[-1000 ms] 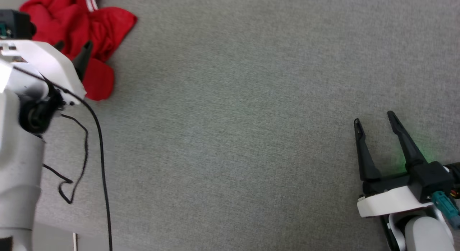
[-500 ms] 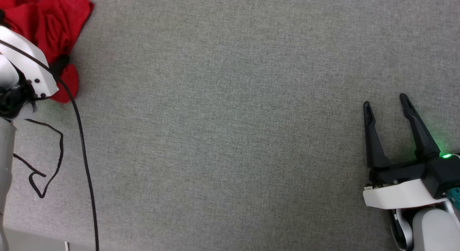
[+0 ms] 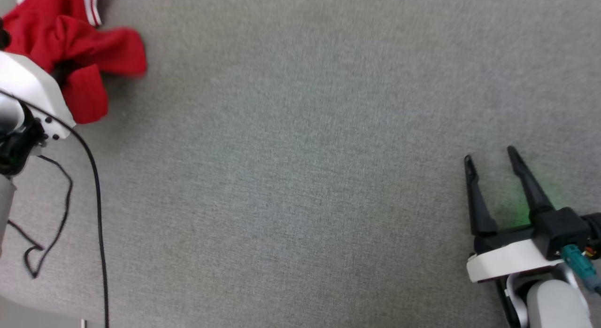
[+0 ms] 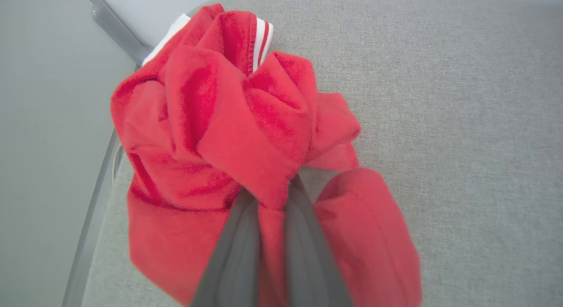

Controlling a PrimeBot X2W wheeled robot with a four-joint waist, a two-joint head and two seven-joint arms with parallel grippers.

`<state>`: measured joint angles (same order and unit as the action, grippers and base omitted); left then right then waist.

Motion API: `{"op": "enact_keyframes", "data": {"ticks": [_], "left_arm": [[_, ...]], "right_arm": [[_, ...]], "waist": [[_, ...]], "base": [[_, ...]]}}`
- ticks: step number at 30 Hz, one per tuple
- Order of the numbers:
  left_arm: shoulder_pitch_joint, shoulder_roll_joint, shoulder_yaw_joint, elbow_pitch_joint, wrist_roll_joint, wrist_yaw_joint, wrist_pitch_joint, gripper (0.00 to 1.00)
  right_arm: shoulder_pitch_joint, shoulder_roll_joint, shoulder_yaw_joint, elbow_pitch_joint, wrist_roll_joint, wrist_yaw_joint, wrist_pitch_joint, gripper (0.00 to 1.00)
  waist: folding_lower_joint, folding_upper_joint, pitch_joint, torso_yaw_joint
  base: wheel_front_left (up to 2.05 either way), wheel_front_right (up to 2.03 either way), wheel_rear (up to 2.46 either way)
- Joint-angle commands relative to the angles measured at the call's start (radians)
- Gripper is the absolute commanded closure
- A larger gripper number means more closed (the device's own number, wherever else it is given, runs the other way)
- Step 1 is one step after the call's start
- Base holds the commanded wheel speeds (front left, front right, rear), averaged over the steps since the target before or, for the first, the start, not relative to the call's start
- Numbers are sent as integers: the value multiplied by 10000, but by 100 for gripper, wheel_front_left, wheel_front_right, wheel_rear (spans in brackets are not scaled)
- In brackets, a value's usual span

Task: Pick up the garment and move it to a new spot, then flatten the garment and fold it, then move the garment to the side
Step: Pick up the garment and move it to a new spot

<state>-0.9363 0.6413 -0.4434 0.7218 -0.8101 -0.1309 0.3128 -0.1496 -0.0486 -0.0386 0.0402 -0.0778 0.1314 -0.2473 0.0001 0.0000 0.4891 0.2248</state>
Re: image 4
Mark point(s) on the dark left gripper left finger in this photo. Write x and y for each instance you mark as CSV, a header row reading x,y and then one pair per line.
x,y
233,263

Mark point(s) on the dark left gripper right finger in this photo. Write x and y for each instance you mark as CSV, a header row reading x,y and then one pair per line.
x,y
308,263

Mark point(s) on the red Bulls basketball jersey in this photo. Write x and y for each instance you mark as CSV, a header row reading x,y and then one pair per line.
x,y
220,122

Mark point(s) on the grey fabric sofa cushion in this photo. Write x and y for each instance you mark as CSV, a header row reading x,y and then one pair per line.
x,y
440,122

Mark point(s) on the grey metal sofa frame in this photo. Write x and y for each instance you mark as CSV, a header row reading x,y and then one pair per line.
x,y
118,32

